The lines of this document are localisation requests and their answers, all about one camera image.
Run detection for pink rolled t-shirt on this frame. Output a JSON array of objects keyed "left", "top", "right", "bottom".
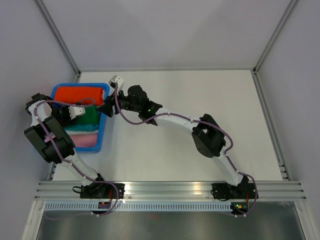
[{"left": 70, "top": 133, "right": 98, "bottom": 148}]

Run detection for aluminium frame post left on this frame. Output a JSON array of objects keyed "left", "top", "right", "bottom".
[{"left": 34, "top": 0, "right": 81, "bottom": 78}]

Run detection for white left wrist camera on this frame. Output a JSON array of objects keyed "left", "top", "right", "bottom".
[{"left": 68, "top": 106, "right": 86, "bottom": 120}]

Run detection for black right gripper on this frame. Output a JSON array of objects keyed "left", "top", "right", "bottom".
[{"left": 97, "top": 87, "right": 140, "bottom": 119}]

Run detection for aluminium frame post right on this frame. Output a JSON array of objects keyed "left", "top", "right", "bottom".
[{"left": 252, "top": 0, "right": 300, "bottom": 75}]

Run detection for orange rolled t-shirt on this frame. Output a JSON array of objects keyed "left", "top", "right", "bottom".
[{"left": 53, "top": 86, "right": 105, "bottom": 106}]

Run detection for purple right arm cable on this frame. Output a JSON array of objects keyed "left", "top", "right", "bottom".
[{"left": 113, "top": 82, "right": 259, "bottom": 217}]

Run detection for blue plastic bin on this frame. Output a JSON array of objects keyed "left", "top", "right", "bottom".
[{"left": 51, "top": 82, "right": 110, "bottom": 153}]

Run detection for aluminium frame post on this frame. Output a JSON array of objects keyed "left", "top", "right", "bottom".
[
  {"left": 252, "top": 0, "right": 300, "bottom": 75},
  {"left": 34, "top": 0, "right": 81, "bottom": 78}
]

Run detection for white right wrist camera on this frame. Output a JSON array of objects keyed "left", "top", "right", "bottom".
[{"left": 108, "top": 75, "right": 125, "bottom": 95}]

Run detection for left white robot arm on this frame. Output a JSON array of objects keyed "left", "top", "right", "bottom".
[{"left": 24, "top": 93, "right": 112, "bottom": 199}]

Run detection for white rolled t-shirt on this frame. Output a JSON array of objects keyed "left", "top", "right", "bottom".
[{"left": 66, "top": 130, "right": 99, "bottom": 135}]

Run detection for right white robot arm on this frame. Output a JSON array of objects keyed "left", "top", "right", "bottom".
[{"left": 98, "top": 85, "right": 252, "bottom": 201}]

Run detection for teal rolled t-shirt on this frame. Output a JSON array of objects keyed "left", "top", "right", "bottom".
[{"left": 64, "top": 124, "right": 99, "bottom": 132}]

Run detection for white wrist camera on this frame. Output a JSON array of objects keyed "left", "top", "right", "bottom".
[
  {"left": 68, "top": 106, "right": 86, "bottom": 120},
  {"left": 108, "top": 75, "right": 125, "bottom": 95}
]

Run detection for green t-shirt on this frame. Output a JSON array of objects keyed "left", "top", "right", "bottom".
[{"left": 76, "top": 105, "right": 99, "bottom": 125}]

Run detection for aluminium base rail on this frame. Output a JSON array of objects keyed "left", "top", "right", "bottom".
[{"left": 34, "top": 180, "right": 307, "bottom": 202}]

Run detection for slotted cable duct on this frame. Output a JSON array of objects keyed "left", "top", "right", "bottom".
[{"left": 45, "top": 201, "right": 232, "bottom": 212}]

